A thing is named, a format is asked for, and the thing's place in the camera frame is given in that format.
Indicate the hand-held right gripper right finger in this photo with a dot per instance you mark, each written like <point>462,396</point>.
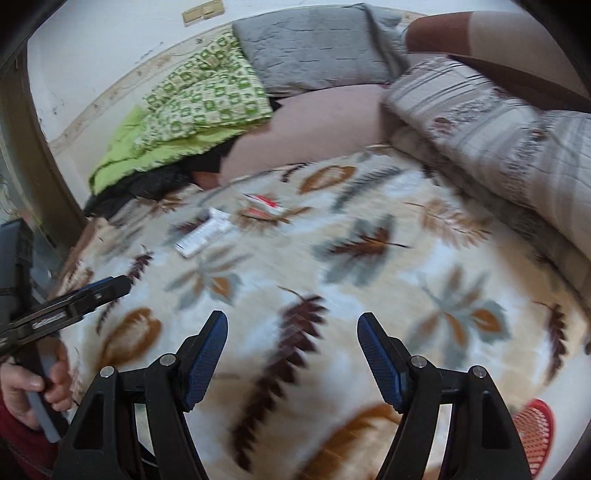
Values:
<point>376,357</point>

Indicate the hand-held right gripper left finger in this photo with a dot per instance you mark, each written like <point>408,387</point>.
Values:
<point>207,357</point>

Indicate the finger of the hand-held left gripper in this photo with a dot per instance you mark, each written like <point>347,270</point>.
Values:
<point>104,297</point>
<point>113,282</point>

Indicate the red mesh basket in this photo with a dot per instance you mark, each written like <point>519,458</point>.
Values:
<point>533,436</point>

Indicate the person's left forearm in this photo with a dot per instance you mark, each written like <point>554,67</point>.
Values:
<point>18,445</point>

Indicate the person's left hand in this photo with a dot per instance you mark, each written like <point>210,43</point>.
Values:
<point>21,390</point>

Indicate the dark box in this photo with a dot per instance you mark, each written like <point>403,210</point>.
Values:
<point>14,251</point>

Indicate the white tube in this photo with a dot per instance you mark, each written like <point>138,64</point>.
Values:
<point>203,233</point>

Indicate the black cloth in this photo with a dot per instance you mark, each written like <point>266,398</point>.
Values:
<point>152,184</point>

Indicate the leaf printed blanket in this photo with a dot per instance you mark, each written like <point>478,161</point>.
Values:
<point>323,258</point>

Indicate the red white packet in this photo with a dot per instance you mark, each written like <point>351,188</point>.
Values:
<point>263,208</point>

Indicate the green patterned blanket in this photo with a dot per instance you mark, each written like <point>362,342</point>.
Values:
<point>198,106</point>

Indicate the pink bed sheet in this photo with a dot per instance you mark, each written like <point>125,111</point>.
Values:
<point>318,129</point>

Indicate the striped beige quilt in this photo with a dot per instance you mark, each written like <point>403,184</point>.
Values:
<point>498,138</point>

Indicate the grey pillow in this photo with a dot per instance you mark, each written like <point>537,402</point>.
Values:
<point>314,55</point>

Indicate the brown beige cushion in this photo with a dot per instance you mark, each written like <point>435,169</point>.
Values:
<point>485,50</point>

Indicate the brown door frame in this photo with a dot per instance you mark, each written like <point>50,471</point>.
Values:
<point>32,147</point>

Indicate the small wall plate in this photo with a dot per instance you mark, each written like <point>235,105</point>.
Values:
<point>192,16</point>

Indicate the large wall plate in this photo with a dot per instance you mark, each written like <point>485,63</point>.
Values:
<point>213,6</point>

